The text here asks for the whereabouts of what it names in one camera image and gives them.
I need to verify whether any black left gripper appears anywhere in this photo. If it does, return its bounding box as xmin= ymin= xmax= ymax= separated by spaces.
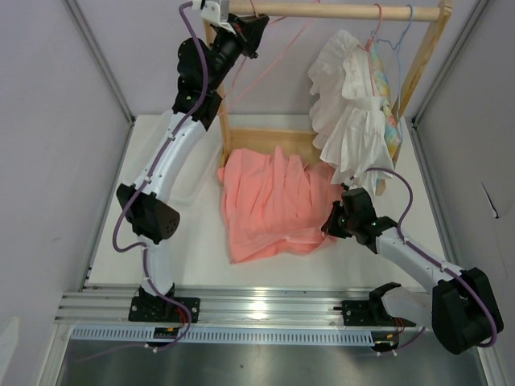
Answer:
xmin=205 ymin=14 xmax=268 ymax=92

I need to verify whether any pink wire hanger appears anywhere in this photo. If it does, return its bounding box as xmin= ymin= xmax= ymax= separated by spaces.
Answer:
xmin=227 ymin=17 xmax=320 ymax=115

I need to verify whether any pink skirt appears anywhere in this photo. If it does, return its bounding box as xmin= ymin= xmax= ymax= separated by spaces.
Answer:
xmin=218 ymin=146 xmax=342 ymax=264

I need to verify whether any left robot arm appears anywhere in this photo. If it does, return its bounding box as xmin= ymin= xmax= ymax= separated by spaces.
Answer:
xmin=115 ymin=14 xmax=270 ymax=322

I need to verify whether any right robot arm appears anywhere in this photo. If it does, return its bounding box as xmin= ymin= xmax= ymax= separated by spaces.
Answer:
xmin=322 ymin=188 xmax=504 ymax=355

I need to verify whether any pink hanger with white garment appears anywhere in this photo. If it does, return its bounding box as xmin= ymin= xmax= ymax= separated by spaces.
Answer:
xmin=363 ymin=2 xmax=383 ymax=97

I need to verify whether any wooden clothes rack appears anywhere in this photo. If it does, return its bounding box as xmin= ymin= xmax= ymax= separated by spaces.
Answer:
xmin=200 ymin=0 xmax=452 ymax=190

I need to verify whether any white ruffled garment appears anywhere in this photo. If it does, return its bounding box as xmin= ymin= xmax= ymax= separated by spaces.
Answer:
xmin=307 ymin=31 xmax=393 ymax=196

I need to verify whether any colourful floral garment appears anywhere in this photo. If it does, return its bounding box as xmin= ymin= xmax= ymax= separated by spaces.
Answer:
xmin=368 ymin=42 xmax=406 ymax=190

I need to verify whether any white plastic basket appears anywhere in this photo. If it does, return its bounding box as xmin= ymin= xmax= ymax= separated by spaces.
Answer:
xmin=169 ymin=117 xmax=223 ymax=205

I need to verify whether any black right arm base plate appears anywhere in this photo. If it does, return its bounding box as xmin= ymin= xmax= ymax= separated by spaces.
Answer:
xmin=333 ymin=300 xmax=415 ymax=327

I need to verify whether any aluminium rail frame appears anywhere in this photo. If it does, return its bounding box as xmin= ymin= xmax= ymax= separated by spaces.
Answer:
xmin=54 ymin=285 xmax=494 ymax=331

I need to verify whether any blue wire hanger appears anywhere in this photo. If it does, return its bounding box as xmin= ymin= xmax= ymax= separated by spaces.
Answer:
xmin=375 ymin=4 xmax=414 ymax=121

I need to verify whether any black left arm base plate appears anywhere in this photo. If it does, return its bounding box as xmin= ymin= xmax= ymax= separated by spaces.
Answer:
xmin=128 ymin=296 xmax=200 ymax=323

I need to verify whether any white slotted cable duct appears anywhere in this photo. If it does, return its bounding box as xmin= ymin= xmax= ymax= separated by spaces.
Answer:
xmin=71 ymin=325 xmax=375 ymax=347

